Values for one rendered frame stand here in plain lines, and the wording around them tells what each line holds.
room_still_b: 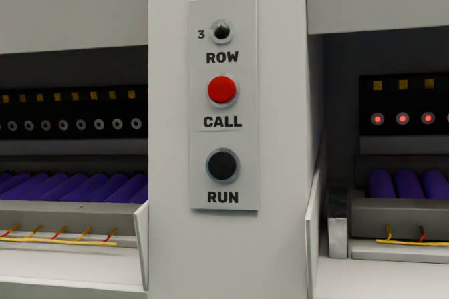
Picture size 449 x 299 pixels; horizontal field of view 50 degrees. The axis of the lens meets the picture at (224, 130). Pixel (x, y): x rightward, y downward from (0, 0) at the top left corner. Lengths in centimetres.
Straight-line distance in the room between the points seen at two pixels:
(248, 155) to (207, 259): 6
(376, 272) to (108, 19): 23
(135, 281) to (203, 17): 17
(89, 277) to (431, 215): 22
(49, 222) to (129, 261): 8
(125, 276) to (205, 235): 7
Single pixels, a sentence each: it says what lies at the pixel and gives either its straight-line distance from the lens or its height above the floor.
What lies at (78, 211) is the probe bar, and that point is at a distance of 37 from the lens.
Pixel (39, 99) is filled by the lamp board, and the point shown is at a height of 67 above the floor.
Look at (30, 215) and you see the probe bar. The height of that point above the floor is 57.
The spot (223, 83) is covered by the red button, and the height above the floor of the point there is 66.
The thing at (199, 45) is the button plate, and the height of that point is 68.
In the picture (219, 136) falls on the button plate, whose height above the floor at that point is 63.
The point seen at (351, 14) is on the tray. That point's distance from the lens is 29.
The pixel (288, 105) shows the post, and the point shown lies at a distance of 27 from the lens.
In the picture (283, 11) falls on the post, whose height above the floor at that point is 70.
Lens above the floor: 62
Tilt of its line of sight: 2 degrees up
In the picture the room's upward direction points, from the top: straight up
